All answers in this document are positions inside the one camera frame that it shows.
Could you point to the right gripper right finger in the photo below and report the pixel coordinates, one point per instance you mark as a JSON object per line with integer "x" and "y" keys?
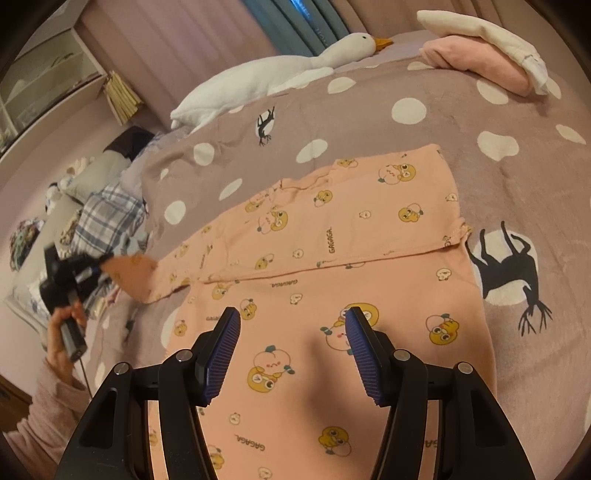
{"x": 475, "y": 438}

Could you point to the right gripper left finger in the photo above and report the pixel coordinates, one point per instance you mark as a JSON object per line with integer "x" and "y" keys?
{"x": 111, "y": 440}

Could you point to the peach cartoon print shirt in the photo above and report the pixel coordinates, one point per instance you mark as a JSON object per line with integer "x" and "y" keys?
{"x": 384, "y": 234}

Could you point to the person left hand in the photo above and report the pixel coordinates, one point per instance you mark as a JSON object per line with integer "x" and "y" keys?
{"x": 57, "y": 357}

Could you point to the blue grey plaid cloth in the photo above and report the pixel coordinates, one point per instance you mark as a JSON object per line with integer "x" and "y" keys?
{"x": 111, "y": 221}

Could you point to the beige grey pillow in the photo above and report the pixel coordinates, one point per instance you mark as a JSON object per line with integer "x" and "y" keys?
{"x": 102, "y": 171}

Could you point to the beige tassel hanging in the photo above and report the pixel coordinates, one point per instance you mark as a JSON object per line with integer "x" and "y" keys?
{"x": 121, "y": 98}

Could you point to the pink curtain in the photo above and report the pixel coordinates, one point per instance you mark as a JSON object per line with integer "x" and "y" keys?
{"x": 166, "y": 48}

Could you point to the white goose plush toy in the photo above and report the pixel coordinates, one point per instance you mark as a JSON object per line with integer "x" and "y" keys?
{"x": 263, "y": 77}

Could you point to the mauve polka dot blanket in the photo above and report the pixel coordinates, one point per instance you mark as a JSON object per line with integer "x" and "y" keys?
{"x": 522, "y": 170}

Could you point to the teal blue curtain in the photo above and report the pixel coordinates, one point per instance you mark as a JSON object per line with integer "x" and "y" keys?
{"x": 298, "y": 27}

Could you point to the pink folded garment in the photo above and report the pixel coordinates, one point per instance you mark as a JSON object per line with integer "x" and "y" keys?
{"x": 477, "y": 56}

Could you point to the cream white folded garment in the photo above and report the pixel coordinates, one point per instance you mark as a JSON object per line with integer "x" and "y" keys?
{"x": 445, "y": 23}

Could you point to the white wall shelf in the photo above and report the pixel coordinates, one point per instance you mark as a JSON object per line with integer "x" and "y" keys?
{"x": 41, "y": 78}

